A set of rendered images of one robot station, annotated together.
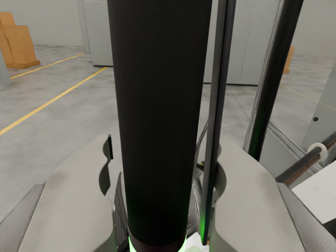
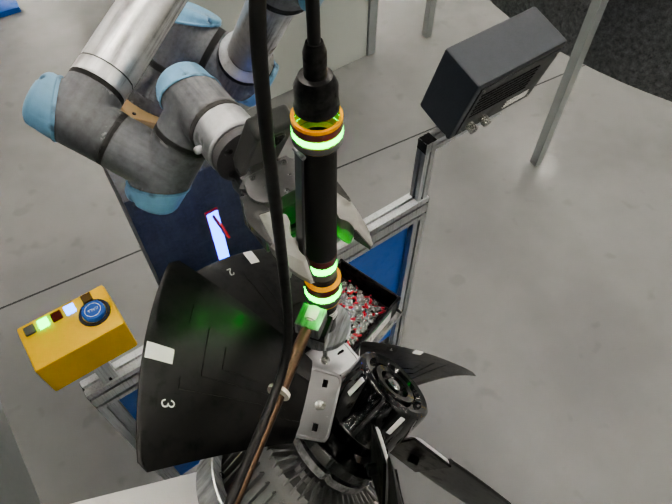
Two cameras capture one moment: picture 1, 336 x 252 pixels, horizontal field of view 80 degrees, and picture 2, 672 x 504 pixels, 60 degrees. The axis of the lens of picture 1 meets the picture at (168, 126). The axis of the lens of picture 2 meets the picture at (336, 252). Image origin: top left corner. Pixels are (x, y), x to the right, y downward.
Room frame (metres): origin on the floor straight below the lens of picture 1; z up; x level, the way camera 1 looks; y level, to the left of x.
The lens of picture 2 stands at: (0.39, -0.18, 1.99)
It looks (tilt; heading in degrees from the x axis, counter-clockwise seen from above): 55 degrees down; 147
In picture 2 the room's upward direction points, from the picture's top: straight up
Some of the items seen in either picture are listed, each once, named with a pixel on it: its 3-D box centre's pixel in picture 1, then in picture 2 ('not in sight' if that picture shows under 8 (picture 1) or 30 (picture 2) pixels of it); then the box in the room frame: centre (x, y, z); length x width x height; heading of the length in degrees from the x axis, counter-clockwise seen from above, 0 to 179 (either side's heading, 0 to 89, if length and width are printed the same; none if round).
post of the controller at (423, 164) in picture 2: not in sight; (422, 168); (-0.31, 0.51, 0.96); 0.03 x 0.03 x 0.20; 3
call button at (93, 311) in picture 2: not in sight; (93, 311); (-0.27, -0.26, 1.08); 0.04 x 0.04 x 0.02
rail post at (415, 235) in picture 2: not in sight; (401, 292); (-0.31, 0.51, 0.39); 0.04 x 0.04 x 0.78; 3
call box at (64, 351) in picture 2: not in sight; (80, 338); (-0.27, -0.31, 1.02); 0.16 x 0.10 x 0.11; 93
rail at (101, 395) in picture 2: not in sight; (274, 288); (-0.29, 0.08, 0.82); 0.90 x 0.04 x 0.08; 93
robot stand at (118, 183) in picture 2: not in sight; (201, 255); (-0.70, 0.03, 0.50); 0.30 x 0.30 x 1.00; 89
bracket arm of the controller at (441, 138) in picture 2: not in sight; (460, 125); (-0.32, 0.62, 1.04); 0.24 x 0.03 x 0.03; 93
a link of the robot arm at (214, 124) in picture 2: not in sight; (228, 141); (-0.11, -0.01, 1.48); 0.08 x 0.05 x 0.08; 93
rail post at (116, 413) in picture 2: not in sight; (151, 452); (-0.27, -0.34, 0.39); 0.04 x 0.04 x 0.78; 3
